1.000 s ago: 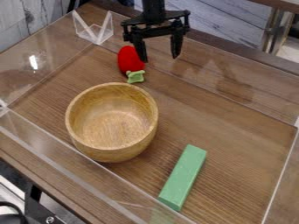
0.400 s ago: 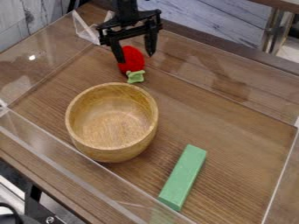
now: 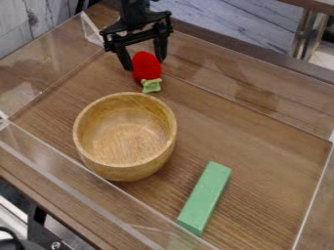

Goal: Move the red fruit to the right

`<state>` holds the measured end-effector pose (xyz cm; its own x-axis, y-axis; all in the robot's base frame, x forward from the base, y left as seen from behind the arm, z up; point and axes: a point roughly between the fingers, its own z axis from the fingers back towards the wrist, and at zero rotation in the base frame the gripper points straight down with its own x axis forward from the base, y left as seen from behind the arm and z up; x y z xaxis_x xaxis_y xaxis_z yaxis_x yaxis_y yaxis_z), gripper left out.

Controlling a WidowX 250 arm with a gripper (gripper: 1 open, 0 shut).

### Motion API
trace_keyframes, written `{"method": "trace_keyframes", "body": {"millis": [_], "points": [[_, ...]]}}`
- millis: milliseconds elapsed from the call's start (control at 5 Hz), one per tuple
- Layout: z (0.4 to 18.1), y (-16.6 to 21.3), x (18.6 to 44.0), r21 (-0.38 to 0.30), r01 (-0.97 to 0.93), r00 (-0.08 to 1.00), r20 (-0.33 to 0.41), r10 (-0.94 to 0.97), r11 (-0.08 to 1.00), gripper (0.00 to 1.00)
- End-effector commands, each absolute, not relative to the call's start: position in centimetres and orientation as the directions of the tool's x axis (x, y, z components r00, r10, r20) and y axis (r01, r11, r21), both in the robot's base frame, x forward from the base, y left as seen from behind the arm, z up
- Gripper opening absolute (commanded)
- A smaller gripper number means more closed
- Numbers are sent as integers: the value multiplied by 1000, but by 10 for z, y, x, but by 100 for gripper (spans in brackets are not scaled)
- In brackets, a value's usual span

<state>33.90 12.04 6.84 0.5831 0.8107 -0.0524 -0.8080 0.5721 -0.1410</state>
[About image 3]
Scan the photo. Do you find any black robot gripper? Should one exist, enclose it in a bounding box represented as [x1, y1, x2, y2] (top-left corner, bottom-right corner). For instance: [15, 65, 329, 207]
[100, 11, 173, 71]

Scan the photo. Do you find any red plush strawberry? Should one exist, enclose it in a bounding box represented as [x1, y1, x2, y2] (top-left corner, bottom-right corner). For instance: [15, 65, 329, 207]
[132, 51, 161, 94]

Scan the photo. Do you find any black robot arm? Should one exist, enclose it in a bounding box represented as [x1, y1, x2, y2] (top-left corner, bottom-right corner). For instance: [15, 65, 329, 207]
[98, 0, 173, 71]

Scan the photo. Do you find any round wooden bowl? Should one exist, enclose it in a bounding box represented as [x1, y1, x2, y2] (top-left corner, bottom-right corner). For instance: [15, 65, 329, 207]
[73, 92, 177, 182]

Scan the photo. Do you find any metal table leg background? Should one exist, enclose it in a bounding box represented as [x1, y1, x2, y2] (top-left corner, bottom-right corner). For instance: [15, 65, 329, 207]
[292, 10, 328, 62]

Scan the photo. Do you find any green rectangular block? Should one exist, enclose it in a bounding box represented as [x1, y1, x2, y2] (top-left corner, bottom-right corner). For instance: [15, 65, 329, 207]
[176, 161, 231, 236]

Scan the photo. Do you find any clear acrylic corner bracket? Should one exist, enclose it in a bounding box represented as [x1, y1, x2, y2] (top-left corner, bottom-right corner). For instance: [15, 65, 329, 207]
[80, 12, 105, 48]

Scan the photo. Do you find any clear acrylic tray wall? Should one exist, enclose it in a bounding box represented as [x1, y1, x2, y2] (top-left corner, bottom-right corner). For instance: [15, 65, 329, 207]
[0, 118, 217, 250]

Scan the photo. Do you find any black table frame leg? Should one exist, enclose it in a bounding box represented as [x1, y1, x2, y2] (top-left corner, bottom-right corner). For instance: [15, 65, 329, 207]
[27, 206, 74, 250]

